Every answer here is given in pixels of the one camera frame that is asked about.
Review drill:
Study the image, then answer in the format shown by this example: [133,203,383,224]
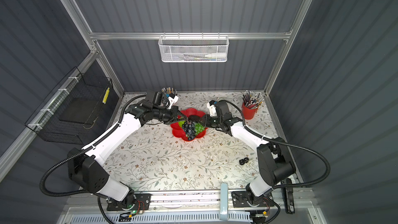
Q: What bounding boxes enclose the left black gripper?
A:
[153,106,188,124]

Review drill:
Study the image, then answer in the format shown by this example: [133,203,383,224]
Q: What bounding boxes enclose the green fake grape bunch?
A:
[194,123,205,135]

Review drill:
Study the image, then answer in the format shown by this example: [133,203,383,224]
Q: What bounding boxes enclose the dark purple grape bunch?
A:
[181,121,197,141]

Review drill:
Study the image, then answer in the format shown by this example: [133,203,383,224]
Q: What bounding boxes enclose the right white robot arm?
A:
[188,100,296,197]

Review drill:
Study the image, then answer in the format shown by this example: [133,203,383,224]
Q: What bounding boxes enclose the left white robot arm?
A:
[67,90,183,206]

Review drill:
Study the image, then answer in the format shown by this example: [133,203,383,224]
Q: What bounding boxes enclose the red flower fruit bowl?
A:
[171,108,207,142]

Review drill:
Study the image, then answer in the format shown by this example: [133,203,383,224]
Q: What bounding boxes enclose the red pencil cup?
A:
[242,103,258,120]

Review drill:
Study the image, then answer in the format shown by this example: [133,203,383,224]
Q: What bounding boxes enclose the small black loose grapes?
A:
[239,157,249,166]

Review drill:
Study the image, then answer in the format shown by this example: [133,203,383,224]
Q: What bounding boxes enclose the white wire wall basket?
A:
[158,37,230,63]

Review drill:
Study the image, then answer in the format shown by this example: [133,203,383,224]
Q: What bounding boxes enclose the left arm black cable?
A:
[39,94,147,198]

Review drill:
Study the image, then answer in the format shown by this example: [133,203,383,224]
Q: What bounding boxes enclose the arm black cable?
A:
[217,100,331,190]
[39,94,147,198]

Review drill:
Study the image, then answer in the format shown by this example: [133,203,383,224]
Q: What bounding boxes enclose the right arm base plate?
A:
[231,191,275,208]

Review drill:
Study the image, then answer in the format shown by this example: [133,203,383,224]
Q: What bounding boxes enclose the light blue rail bracket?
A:
[220,183,229,222]

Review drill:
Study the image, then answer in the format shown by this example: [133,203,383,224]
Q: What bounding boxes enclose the black wire side basket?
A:
[25,69,113,145]

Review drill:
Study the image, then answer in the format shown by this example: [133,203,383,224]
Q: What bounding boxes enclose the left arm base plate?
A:
[106,193,152,213]

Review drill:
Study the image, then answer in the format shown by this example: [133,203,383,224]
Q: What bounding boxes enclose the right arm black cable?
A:
[217,100,331,190]

